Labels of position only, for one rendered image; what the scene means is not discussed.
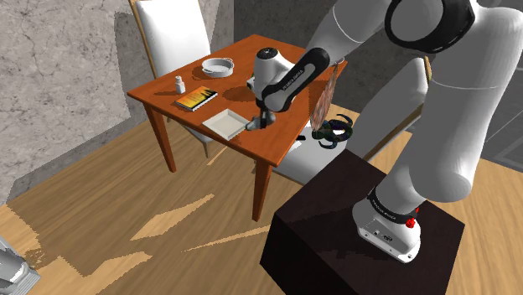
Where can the dark clawed figure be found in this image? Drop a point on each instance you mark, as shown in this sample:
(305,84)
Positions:
(333,133)

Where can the brown wooden table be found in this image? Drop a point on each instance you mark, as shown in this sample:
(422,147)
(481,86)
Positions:
(245,53)

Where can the grey round pan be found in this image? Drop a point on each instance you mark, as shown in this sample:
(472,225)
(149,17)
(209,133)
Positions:
(217,67)

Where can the dark robot stand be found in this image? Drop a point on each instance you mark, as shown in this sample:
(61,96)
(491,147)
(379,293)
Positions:
(327,228)

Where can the small white shaker bottle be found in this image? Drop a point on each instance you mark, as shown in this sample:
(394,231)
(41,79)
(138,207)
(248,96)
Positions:
(180,86)

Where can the white chair with wooden frame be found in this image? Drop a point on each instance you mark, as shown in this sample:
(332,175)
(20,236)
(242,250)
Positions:
(173,32)

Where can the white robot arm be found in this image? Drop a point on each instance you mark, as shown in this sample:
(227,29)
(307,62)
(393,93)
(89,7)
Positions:
(457,122)

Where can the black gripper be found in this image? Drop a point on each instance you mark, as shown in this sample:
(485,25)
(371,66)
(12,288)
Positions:
(266,118)

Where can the orange and black book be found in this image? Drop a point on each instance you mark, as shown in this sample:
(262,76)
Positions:
(196,98)

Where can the brown patterned flat board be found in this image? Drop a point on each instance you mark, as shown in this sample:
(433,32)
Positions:
(325,102)

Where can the white square tray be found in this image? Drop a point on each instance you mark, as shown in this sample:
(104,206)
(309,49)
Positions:
(224,124)

